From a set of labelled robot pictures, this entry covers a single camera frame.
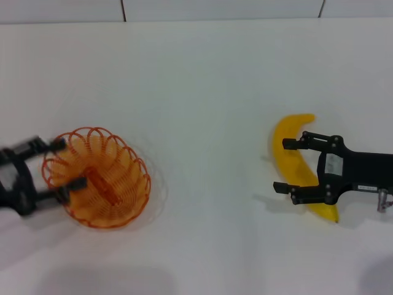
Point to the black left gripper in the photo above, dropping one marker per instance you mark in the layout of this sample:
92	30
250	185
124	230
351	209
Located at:
13	181

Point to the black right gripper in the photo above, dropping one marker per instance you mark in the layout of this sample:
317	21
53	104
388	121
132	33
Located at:
362	172

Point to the yellow banana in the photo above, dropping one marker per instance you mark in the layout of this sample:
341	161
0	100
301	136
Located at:
288	166

